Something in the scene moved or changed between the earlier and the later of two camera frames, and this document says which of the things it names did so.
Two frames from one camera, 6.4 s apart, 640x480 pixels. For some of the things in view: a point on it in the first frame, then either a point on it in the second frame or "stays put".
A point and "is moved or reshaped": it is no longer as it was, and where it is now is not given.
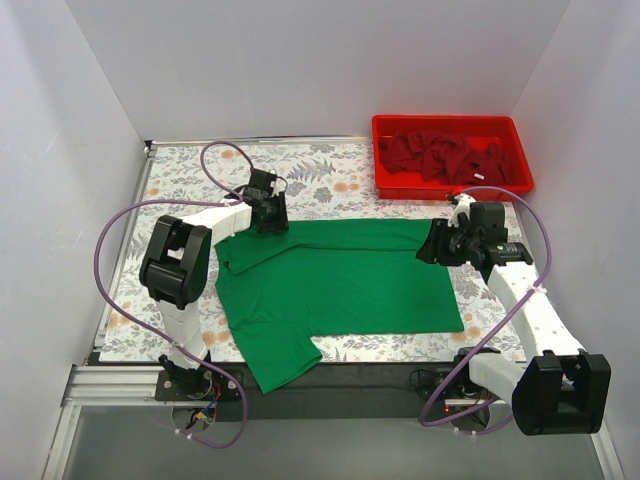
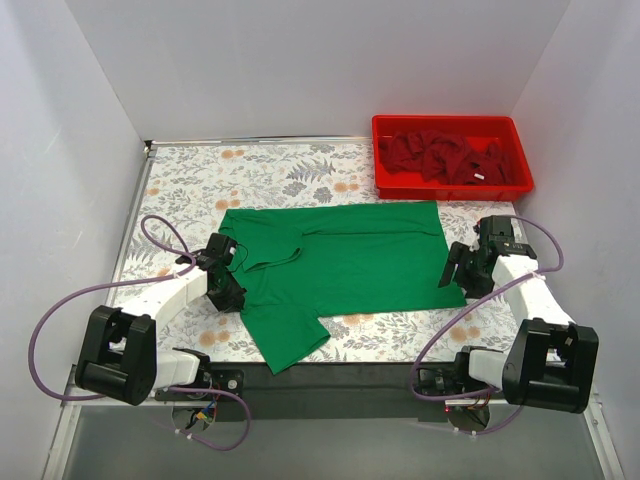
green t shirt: x=328 y=277 is moved or reshaped
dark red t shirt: x=443 y=156 stays put
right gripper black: x=445 y=244 to x=463 y=267
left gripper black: x=273 y=214 to x=229 y=293
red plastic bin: x=428 y=157 stays put
